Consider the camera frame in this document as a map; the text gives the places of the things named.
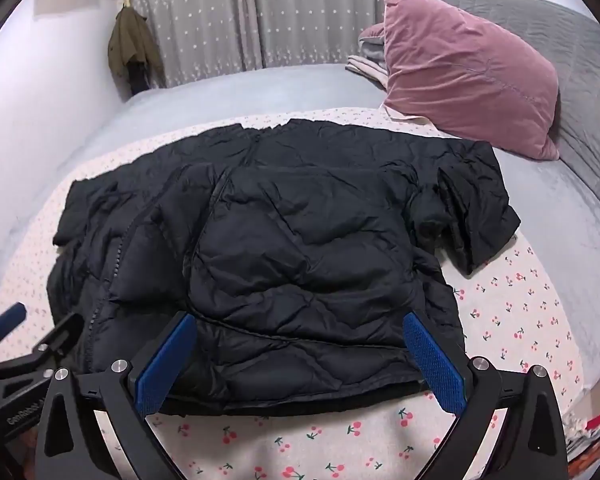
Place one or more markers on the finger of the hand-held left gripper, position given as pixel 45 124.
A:
pixel 60 335
pixel 10 317

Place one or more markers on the black puffer jacket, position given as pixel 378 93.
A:
pixel 290 240

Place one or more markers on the white cherry print sheet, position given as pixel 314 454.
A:
pixel 520 310

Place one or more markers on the olive green hanging jacket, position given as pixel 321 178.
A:
pixel 130 40

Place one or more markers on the grey star print curtain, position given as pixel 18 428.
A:
pixel 260 10

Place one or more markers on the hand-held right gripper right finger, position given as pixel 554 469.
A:
pixel 435 370

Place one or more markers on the grey plush bed cover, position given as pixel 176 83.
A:
pixel 230 90

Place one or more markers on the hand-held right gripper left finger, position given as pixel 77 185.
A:
pixel 165 365

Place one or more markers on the folded pale cloth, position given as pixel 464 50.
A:
pixel 370 55

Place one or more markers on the pink velvet pillow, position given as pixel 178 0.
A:
pixel 460 70

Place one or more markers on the torn brown printed package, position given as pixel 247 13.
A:
pixel 582 466

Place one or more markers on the grey quilted blanket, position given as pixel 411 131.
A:
pixel 570 70

